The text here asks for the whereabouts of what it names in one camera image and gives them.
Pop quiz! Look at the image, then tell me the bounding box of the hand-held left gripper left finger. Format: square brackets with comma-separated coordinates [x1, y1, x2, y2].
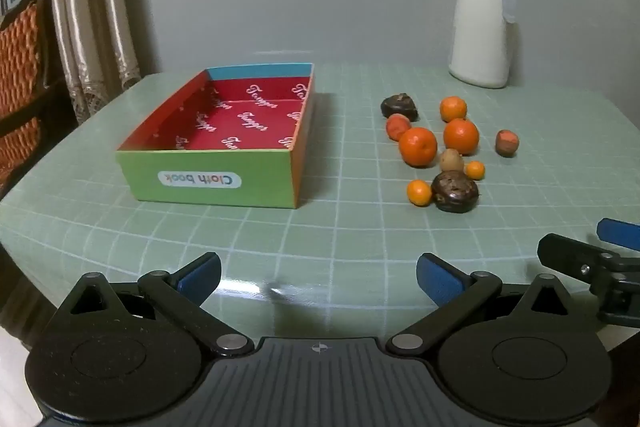
[57, 252, 256, 356]

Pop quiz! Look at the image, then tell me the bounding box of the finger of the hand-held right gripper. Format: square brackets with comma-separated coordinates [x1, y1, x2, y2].
[537, 233, 640, 329]
[597, 218, 640, 253]

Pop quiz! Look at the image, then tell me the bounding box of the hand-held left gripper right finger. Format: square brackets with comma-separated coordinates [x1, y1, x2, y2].
[386, 252, 583, 358]

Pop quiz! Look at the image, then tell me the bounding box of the dark brown wrinkled fruit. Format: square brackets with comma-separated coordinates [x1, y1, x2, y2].
[381, 93, 419, 120]
[431, 171, 480, 213]

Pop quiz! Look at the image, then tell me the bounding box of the small tan kiwi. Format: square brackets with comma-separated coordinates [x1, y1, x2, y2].
[439, 149, 465, 172]

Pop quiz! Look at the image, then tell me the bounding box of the brown fruit with orange cut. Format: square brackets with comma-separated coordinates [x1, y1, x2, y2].
[496, 130, 519, 156]

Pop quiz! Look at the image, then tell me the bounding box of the colourful cardboard box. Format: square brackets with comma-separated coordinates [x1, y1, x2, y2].
[116, 63, 316, 210]

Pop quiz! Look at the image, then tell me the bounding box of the peeled orange fruit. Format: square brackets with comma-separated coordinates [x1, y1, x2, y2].
[386, 114, 412, 142]

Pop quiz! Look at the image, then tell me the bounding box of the green grid tablecloth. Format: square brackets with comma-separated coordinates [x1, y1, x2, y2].
[0, 62, 640, 350]

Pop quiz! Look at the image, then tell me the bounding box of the white thermos jug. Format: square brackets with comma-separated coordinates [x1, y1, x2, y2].
[448, 0, 518, 88]

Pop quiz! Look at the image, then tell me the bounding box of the wooden sofa with orange cushion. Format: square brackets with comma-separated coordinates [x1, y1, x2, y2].
[0, 0, 81, 202]

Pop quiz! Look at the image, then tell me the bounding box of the beige satin curtain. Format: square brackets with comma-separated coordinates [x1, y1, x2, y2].
[47, 0, 143, 125]

